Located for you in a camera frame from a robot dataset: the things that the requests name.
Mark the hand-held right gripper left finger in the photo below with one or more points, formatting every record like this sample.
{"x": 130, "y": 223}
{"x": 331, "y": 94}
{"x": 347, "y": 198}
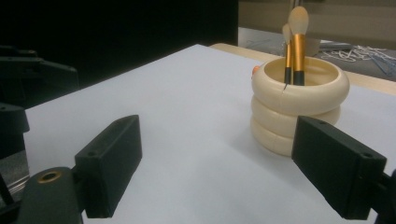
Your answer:
{"x": 109, "y": 161}

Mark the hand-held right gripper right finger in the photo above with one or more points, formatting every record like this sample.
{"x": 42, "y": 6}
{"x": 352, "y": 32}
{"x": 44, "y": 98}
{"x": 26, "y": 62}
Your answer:
{"x": 337, "y": 168}

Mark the cream ringed brush holder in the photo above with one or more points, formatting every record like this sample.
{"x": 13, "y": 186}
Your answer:
{"x": 311, "y": 96}

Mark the small makeup brush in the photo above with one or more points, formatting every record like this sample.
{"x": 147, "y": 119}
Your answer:
{"x": 288, "y": 62}

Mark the large makeup brush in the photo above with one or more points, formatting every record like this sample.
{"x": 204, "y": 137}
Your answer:
{"x": 299, "y": 53}

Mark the white table sheet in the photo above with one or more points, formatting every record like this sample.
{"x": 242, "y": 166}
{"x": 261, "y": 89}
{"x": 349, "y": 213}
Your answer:
{"x": 193, "y": 130}

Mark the black curtain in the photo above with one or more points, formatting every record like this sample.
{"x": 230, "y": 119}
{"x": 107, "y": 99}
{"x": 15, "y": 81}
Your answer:
{"x": 124, "y": 31}

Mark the grey flat object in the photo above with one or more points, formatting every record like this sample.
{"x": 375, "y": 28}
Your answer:
{"x": 336, "y": 46}

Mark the metal floor rail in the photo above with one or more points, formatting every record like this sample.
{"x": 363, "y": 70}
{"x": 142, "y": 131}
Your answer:
{"x": 18, "y": 185}

